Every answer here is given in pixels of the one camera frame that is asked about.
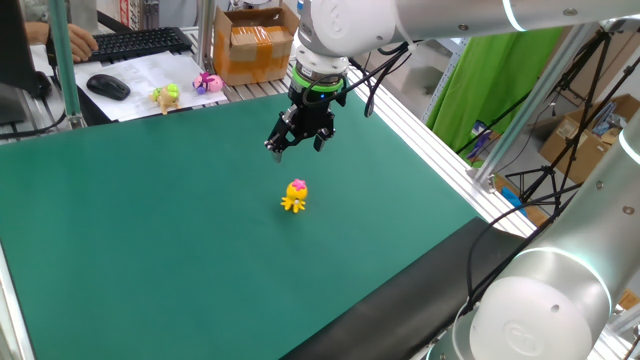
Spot black computer mouse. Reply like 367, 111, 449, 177
85, 73, 132, 102

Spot white paper sheets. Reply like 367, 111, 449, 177
73, 50, 229, 123

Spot person's forearm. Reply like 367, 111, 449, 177
23, 20, 70, 47

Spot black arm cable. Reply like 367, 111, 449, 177
463, 182, 584, 314

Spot aluminium table edge rail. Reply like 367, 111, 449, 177
343, 63, 539, 239

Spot black computer keyboard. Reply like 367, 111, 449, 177
88, 26, 194, 64

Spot black mat strip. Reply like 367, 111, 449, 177
278, 216, 527, 360

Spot person's hand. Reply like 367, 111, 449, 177
65, 23, 100, 64

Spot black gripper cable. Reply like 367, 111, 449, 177
298, 40, 417, 120

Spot green table mat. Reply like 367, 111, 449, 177
0, 91, 484, 360

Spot taped cardboard box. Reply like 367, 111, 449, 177
212, 4, 302, 88

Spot black desk cable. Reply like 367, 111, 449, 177
0, 108, 69, 142

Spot slanted aluminium frame post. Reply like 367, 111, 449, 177
471, 22, 602, 194

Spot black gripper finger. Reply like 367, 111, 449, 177
263, 110, 301, 164
312, 125, 337, 153

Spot green tan turtle toy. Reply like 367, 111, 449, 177
150, 82, 183, 116

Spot pink purple toy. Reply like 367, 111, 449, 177
191, 71, 225, 96

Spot black computer monitor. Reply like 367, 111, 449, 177
0, 0, 53, 127

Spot green cloth backdrop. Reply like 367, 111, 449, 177
425, 26, 566, 155

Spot white metal shelf rack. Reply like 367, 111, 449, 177
399, 36, 472, 125

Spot blue object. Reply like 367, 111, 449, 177
500, 186, 527, 217

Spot yellow octopus toy pink bow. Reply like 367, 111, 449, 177
279, 178, 310, 215

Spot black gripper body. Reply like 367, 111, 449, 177
282, 88, 349, 147

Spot open cardboard box with items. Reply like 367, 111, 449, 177
538, 93, 640, 186

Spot black tripod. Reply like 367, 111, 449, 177
503, 28, 640, 207

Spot green frame post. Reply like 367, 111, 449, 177
47, 0, 85, 130

